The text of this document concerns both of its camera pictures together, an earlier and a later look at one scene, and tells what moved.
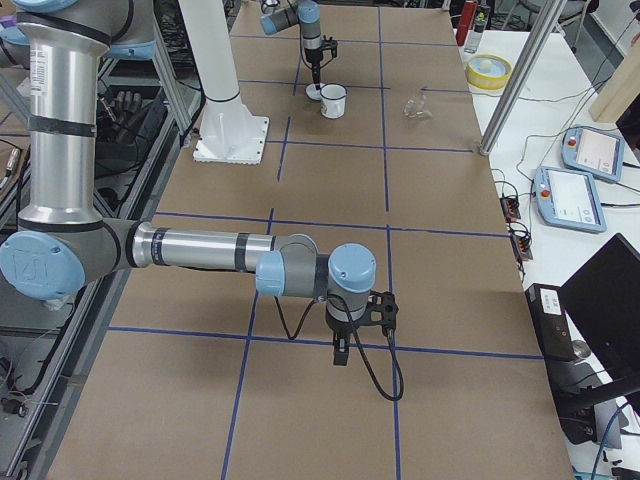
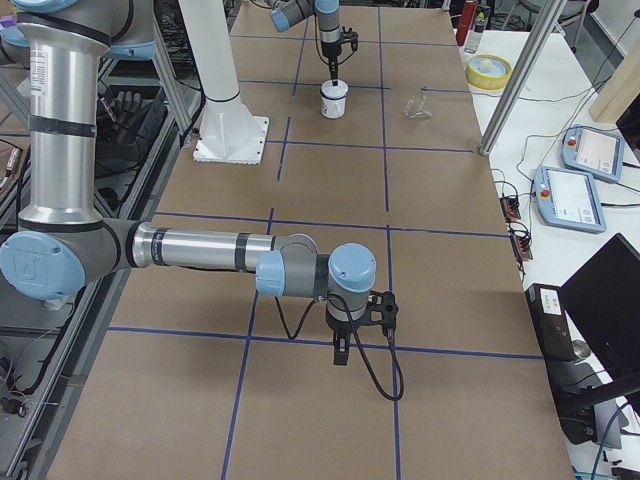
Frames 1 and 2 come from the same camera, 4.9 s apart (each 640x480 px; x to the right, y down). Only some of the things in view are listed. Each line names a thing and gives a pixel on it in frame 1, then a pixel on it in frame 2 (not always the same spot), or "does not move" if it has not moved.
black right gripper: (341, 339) does not move
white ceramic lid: (312, 92) → (334, 91)
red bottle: (465, 21) does not move
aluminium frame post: (551, 15) does not move
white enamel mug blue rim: (333, 100) does not move
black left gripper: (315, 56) → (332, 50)
